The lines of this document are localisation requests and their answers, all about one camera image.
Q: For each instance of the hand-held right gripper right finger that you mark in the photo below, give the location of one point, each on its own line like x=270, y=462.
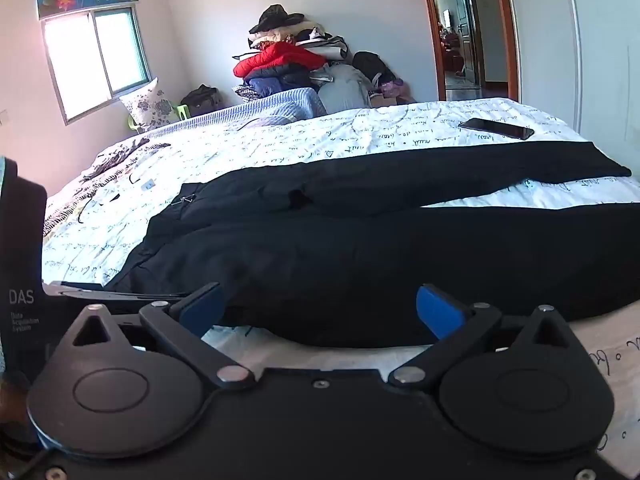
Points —
x=440, y=312

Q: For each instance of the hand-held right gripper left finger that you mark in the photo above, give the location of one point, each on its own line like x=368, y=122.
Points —
x=200, y=310

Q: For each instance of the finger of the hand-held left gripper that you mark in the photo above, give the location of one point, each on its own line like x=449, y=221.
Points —
x=100, y=292

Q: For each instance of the black pants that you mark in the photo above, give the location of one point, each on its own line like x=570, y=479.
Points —
x=325, y=260

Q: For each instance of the patterned bedsheet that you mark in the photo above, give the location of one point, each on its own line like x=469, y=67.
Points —
x=60, y=215

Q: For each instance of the small white card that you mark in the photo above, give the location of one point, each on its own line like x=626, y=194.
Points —
x=148, y=185

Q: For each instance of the grey striped cloth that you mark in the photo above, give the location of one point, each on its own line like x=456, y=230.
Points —
x=135, y=147

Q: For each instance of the black smartphone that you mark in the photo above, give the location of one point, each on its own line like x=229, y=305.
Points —
x=495, y=129

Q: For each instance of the white script-printed quilt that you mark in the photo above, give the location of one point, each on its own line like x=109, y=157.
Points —
x=300, y=145

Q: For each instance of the floral white pillow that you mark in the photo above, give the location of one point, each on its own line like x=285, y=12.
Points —
x=150, y=105

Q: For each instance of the sliding window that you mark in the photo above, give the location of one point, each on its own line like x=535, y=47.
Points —
x=85, y=65

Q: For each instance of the green plastic chair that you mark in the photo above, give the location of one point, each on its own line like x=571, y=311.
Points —
x=182, y=110

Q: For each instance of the black bag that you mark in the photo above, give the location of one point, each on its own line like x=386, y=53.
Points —
x=202, y=100

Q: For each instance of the cardboard box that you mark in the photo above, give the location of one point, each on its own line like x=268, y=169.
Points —
x=395, y=101

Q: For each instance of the blue knit blanket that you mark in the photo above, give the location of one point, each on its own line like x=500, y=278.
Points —
x=280, y=102

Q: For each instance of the purple cloth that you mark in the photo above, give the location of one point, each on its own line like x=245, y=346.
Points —
x=392, y=89

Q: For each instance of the navy blue jacket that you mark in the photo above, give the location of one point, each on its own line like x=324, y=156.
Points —
x=272, y=82

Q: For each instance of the grey cloth bundle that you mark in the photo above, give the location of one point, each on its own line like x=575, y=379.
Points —
x=342, y=92

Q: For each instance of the black backpack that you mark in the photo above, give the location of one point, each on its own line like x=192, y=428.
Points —
x=370, y=65

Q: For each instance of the red puffer jacket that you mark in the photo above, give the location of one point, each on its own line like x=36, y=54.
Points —
x=280, y=57

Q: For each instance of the white wardrobe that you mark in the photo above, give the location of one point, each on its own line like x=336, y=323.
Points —
x=550, y=50

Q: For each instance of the pile of light clothes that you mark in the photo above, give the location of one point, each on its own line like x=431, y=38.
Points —
x=310, y=40

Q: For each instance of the dark wooden door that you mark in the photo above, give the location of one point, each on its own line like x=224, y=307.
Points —
x=467, y=20

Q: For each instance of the black hat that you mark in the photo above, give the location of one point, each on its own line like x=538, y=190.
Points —
x=275, y=17

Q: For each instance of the wooden door frame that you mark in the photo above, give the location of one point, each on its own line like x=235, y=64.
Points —
x=437, y=35

